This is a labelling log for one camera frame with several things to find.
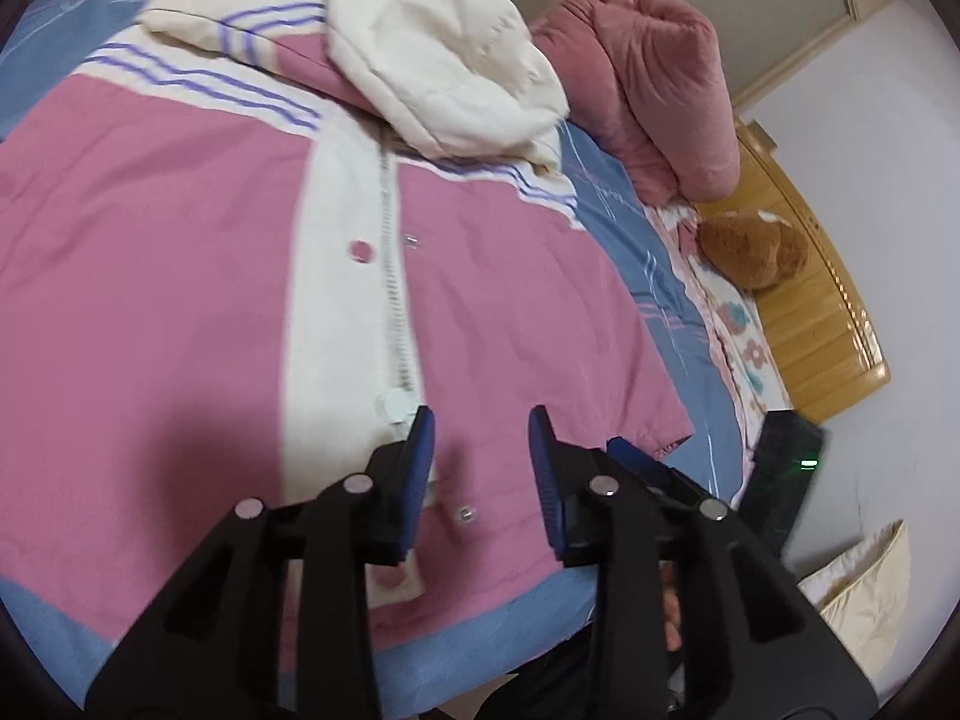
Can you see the person's right hand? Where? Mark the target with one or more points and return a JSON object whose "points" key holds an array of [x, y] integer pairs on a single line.
{"points": [[671, 607]]}

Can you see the floral print pillow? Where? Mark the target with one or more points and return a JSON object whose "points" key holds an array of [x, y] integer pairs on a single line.
{"points": [[742, 337]]}

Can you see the frosted floral sliding door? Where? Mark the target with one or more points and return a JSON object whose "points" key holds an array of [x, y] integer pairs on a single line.
{"points": [[750, 0]]}

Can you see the white and pink hooded jacket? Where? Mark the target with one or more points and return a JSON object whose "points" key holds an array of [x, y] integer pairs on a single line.
{"points": [[187, 240]]}

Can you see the cream pillow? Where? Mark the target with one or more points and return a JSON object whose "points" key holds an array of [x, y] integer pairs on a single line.
{"points": [[862, 592]]}

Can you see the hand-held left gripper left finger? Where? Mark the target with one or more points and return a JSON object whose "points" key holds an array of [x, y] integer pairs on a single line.
{"points": [[416, 480]]}

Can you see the blue plaid bed cover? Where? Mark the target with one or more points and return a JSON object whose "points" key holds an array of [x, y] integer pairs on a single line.
{"points": [[637, 277]]}

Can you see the pink floral bed sheet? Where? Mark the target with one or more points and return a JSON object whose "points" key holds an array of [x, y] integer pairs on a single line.
{"points": [[664, 221]]}

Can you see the pink folded quilt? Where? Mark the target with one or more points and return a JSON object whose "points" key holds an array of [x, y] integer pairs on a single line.
{"points": [[645, 82]]}

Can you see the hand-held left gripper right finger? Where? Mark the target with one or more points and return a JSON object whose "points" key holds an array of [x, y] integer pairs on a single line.
{"points": [[544, 480]]}

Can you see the wooden headboard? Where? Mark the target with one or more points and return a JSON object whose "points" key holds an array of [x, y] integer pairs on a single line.
{"points": [[825, 300]]}

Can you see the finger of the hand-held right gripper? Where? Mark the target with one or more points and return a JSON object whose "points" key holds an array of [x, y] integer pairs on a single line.
{"points": [[637, 461]]}

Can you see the brown plush toy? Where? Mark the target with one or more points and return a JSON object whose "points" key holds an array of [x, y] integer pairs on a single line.
{"points": [[754, 251]]}

